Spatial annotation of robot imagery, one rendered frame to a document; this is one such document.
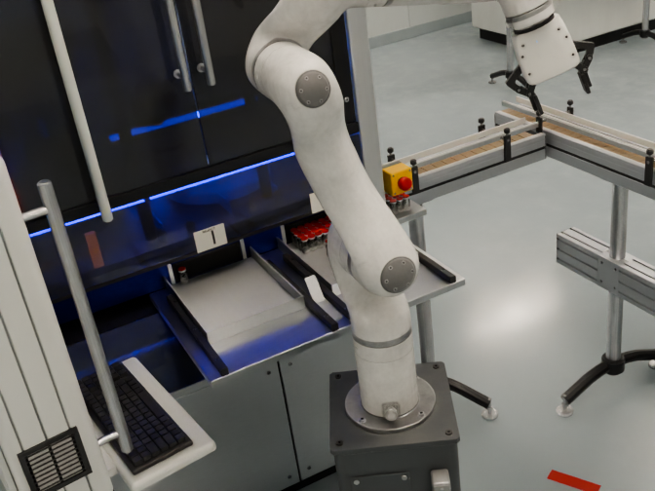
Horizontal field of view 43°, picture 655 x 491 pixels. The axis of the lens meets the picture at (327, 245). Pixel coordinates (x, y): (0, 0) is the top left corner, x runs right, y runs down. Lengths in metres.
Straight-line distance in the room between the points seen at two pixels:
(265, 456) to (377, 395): 0.99
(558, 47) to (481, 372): 1.89
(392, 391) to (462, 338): 1.78
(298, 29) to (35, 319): 0.68
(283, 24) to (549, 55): 0.49
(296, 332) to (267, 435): 0.66
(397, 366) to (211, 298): 0.71
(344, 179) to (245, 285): 0.85
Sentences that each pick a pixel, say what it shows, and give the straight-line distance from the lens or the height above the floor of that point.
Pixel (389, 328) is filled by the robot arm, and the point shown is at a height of 1.09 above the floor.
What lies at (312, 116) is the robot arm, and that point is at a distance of 1.31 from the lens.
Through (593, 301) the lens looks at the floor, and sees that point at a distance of 3.68.
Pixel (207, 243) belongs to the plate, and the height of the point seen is 1.01.
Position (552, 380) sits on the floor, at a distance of 3.23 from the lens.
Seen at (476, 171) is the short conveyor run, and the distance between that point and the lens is 2.72.
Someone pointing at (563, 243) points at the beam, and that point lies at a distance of 3.03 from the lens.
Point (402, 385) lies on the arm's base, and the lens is 1.69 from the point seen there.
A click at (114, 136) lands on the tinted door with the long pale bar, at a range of 2.05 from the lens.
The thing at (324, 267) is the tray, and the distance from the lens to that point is 2.25.
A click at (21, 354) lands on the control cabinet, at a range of 1.58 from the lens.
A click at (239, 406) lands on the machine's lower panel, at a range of 2.49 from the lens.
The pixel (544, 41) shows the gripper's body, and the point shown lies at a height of 1.56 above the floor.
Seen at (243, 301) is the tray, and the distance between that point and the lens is 2.16.
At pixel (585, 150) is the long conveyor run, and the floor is 0.92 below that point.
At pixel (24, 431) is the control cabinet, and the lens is 1.65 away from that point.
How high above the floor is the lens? 1.98
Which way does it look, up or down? 28 degrees down
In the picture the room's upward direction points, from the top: 8 degrees counter-clockwise
